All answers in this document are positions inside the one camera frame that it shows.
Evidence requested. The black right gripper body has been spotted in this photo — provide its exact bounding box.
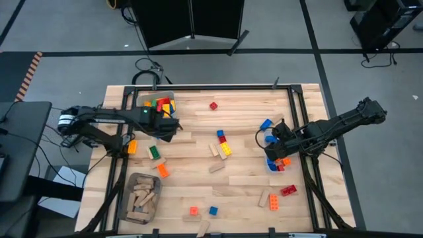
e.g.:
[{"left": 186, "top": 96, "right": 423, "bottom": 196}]
[{"left": 272, "top": 119, "right": 300, "bottom": 149}]

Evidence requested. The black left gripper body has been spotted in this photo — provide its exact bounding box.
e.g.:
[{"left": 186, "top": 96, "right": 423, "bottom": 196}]
[{"left": 141, "top": 105, "right": 182, "bottom": 134}]

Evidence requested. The clear plastic bin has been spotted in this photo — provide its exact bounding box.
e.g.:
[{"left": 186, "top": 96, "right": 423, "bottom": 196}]
[{"left": 265, "top": 130, "right": 301, "bottom": 175}]

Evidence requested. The white plastic bin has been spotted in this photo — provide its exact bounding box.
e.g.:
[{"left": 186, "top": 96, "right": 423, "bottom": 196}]
[{"left": 136, "top": 91, "right": 176, "bottom": 120}]

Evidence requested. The dark grey plastic bin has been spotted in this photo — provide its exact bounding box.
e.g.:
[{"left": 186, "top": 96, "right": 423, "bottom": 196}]
[{"left": 118, "top": 172, "right": 163, "bottom": 225}]

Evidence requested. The black power adapter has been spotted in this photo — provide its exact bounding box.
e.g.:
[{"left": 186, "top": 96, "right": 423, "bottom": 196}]
[{"left": 60, "top": 134, "right": 82, "bottom": 149}]

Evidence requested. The black folding partition screen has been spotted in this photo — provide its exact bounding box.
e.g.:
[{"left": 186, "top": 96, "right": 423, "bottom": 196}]
[{"left": 131, "top": 0, "right": 250, "bottom": 57}]

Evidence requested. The white sheet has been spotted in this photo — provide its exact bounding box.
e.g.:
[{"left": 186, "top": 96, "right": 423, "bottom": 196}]
[{"left": 37, "top": 165, "right": 89, "bottom": 219}]

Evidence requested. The black side cart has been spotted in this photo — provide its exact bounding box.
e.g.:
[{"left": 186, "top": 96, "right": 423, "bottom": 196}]
[{"left": 0, "top": 100, "right": 53, "bottom": 203}]

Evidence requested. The black equipment case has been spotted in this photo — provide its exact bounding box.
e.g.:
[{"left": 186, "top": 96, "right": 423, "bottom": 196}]
[{"left": 349, "top": 0, "right": 423, "bottom": 52}]

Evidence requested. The black mat with striped edge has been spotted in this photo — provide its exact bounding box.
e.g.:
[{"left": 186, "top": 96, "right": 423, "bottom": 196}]
[{"left": 0, "top": 51, "right": 44, "bottom": 103}]

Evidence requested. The black coiled floor cable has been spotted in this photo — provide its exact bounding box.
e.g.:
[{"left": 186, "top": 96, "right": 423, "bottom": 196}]
[{"left": 131, "top": 58, "right": 173, "bottom": 86}]

